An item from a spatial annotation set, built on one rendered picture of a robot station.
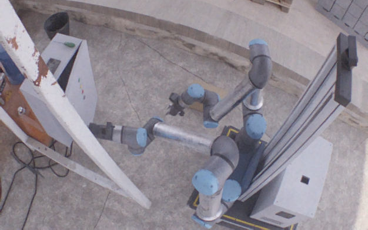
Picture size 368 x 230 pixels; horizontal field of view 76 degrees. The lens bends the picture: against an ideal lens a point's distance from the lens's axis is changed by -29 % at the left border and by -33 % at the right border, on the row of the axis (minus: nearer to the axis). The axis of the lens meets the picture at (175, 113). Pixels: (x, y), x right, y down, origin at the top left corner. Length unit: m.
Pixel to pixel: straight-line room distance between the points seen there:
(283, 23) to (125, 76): 1.75
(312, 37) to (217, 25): 1.17
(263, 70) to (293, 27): 1.84
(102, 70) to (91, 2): 0.81
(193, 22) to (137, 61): 0.65
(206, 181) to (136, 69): 1.90
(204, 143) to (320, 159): 0.90
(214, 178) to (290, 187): 0.70
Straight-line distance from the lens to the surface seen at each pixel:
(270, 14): 3.35
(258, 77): 1.57
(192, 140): 1.46
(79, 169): 2.35
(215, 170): 1.25
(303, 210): 1.83
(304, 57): 3.09
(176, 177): 2.53
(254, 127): 2.02
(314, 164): 1.94
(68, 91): 1.44
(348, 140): 3.37
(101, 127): 1.61
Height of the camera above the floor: 2.43
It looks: 62 degrees down
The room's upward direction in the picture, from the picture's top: 8 degrees clockwise
